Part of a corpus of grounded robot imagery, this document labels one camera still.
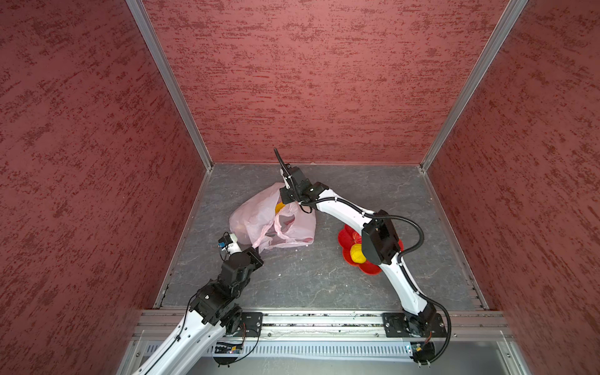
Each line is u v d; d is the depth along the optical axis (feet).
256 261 2.28
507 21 2.39
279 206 2.72
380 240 1.94
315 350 2.54
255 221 2.65
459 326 2.49
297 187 2.42
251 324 2.45
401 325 2.42
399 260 1.99
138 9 2.30
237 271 1.88
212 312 1.75
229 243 2.25
